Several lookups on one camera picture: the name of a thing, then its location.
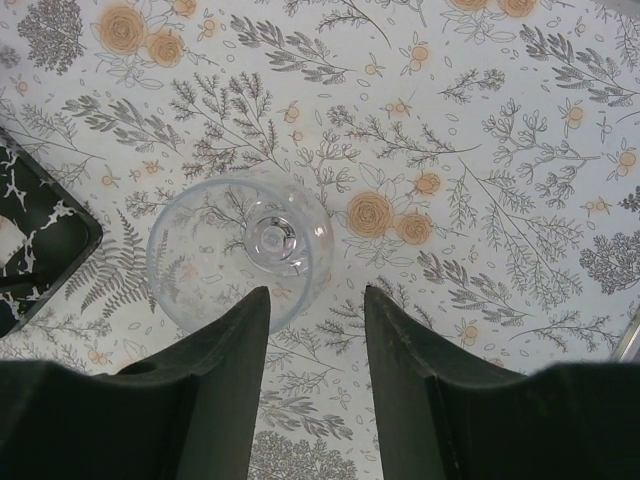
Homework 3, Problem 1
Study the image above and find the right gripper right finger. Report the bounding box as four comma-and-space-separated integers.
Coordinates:
364, 286, 639, 479

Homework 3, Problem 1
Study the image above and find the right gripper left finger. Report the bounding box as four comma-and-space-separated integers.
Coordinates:
1, 287, 271, 479

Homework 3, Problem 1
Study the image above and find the floral table mat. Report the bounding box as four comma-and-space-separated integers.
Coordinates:
1, 1, 639, 479

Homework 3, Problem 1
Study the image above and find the gold black wine glass rack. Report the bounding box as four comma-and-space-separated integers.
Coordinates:
1, 130, 103, 336

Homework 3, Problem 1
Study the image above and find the clear wine glass front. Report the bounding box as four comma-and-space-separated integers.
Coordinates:
146, 169, 334, 333

